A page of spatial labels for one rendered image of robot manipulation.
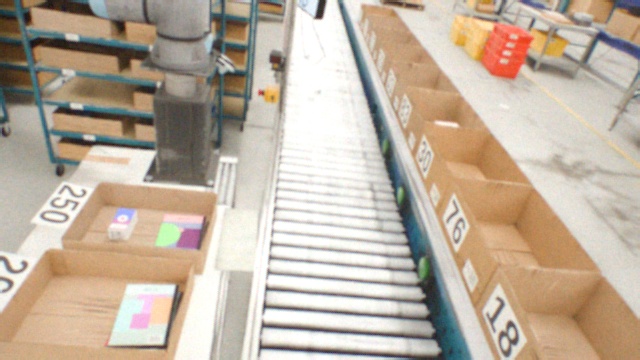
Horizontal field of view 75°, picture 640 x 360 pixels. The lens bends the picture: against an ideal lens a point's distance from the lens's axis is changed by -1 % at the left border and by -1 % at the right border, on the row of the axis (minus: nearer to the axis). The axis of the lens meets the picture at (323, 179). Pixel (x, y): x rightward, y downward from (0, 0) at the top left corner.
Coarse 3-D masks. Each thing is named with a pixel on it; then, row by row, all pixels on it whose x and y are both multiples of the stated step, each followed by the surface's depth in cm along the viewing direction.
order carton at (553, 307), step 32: (512, 288) 107; (544, 288) 108; (576, 288) 108; (608, 288) 104; (480, 320) 108; (544, 320) 111; (576, 320) 113; (608, 320) 103; (544, 352) 83; (576, 352) 104; (608, 352) 102
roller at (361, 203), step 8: (280, 192) 164; (288, 192) 165; (296, 192) 166; (304, 192) 166; (296, 200) 165; (304, 200) 165; (312, 200) 165; (320, 200) 166; (328, 200) 166; (336, 200) 166; (344, 200) 167; (352, 200) 167; (360, 200) 168; (368, 200) 169; (368, 208) 168; (376, 208) 168; (384, 208) 169; (392, 208) 169
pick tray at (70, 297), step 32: (64, 256) 111; (96, 256) 112; (128, 256) 112; (32, 288) 104; (64, 288) 111; (96, 288) 112; (192, 288) 117; (0, 320) 92; (32, 320) 102; (64, 320) 103; (96, 320) 104; (0, 352) 89; (32, 352) 89; (64, 352) 90; (96, 352) 90; (128, 352) 91; (160, 352) 91
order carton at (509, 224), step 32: (448, 192) 137; (480, 192) 139; (512, 192) 139; (480, 224) 144; (512, 224) 147; (544, 224) 131; (480, 256) 112; (512, 256) 133; (544, 256) 129; (576, 256) 116; (480, 288) 110
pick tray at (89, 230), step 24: (96, 192) 133; (120, 192) 138; (144, 192) 139; (168, 192) 139; (192, 192) 140; (96, 216) 135; (144, 216) 139; (216, 216) 142; (72, 240) 113; (96, 240) 126; (120, 240) 128; (144, 240) 130
